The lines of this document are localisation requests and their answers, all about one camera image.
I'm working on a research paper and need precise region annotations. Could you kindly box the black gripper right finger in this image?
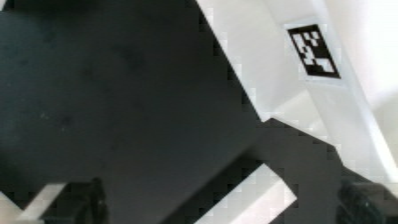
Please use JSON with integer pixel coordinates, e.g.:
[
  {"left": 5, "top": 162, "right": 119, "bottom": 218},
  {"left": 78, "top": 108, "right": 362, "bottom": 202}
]
[{"left": 335, "top": 181, "right": 398, "bottom": 224}]

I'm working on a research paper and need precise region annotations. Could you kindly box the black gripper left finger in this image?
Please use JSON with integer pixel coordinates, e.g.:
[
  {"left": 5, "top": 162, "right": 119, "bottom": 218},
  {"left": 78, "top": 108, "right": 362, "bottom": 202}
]
[{"left": 39, "top": 178, "right": 108, "bottom": 224}]

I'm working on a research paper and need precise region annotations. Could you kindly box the white drawer cabinet frame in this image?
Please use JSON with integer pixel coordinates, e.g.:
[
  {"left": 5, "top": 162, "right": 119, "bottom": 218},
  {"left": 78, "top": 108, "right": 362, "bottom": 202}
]
[{"left": 193, "top": 0, "right": 398, "bottom": 224}]

